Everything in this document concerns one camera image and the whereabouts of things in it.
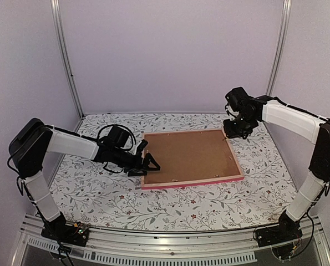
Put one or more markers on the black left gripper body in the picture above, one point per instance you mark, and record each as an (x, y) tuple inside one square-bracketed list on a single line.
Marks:
[(129, 164)]

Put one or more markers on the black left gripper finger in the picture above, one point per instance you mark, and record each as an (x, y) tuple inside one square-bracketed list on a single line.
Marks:
[(150, 164), (137, 173)]

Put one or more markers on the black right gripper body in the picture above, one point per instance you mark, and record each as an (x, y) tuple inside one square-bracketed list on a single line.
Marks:
[(240, 128)]

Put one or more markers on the pink picture frame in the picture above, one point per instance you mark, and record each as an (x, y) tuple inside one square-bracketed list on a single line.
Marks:
[(190, 158)]

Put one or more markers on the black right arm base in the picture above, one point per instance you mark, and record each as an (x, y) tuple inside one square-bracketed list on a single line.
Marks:
[(287, 235)]

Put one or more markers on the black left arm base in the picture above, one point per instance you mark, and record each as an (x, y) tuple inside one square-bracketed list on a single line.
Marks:
[(75, 234)]

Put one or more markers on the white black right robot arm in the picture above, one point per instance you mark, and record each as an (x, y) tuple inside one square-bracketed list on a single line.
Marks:
[(311, 157)]

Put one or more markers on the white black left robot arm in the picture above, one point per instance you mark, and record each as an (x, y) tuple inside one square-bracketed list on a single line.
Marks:
[(29, 148)]

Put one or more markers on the floral patterned table mat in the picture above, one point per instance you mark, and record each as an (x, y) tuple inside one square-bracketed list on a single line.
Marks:
[(84, 192)]

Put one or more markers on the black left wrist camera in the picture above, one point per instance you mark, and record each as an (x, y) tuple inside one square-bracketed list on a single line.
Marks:
[(142, 145)]

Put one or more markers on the aluminium right corner post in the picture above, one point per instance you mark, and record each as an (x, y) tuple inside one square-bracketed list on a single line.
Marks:
[(282, 35)]

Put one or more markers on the aluminium corner post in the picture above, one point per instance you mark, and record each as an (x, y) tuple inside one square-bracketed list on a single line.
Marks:
[(282, 35), (57, 19)]

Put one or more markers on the aluminium front rail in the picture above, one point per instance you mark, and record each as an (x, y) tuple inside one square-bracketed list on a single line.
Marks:
[(111, 246)]

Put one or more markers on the aluminium left corner post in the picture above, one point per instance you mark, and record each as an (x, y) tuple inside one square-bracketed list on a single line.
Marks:
[(57, 19)]

